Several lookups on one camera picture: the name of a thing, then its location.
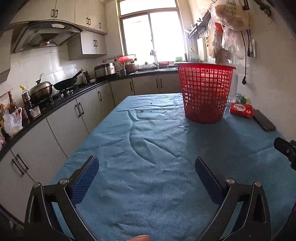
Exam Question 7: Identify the person's left hand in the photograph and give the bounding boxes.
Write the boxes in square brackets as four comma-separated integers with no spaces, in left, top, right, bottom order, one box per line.
[128,235,150,241]

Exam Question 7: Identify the black smartphone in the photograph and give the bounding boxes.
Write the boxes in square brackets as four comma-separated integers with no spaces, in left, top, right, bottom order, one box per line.
[253,109,276,131]

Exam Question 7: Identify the red tissue packet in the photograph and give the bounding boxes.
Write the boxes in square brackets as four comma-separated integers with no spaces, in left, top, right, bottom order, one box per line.
[230,103,253,118]

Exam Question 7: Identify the green snack packet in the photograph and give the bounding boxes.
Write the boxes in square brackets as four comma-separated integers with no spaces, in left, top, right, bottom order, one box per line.
[236,93,251,105]

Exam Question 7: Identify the clear glass mug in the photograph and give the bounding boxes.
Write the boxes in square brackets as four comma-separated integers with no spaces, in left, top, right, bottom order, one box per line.
[227,73,238,103]

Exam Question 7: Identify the white plastic bag on counter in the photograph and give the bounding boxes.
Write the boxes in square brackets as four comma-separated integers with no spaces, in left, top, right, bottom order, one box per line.
[3,107,23,137]

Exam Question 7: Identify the blue table cloth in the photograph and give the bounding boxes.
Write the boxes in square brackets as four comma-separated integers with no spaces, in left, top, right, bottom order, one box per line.
[51,94,295,240]

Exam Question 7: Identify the red plastic mesh basket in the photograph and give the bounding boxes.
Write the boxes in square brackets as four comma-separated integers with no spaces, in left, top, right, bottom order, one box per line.
[174,62,236,123]

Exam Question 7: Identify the soy sauce bottle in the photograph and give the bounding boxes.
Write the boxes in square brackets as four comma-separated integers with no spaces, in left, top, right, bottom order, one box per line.
[20,85,34,120]

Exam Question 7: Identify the steel pot with lid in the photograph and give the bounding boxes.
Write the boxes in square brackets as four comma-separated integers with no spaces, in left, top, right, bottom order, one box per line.
[29,73,53,102]

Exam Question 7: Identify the black wok pan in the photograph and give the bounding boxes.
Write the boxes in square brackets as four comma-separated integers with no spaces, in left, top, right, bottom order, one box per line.
[53,69,83,91]

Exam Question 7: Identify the electric kettle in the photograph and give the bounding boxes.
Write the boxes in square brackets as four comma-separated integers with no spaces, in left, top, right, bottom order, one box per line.
[82,70,91,85]

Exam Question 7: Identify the hanging plastic bags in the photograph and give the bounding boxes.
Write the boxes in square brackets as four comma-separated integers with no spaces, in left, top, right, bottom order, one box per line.
[208,1,249,65]

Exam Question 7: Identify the silver rice cooker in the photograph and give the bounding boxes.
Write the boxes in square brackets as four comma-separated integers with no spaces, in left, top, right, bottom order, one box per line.
[94,63,116,78]

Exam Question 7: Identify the red lid pot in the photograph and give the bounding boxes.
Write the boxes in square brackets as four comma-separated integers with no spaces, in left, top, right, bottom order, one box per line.
[117,54,137,75]

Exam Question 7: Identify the range hood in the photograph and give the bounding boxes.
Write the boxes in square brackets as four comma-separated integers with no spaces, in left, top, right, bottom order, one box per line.
[11,21,82,53]

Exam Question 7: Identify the black hanging cable plug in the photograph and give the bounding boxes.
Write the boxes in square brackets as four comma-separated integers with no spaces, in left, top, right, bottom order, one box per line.
[241,29,251,85]

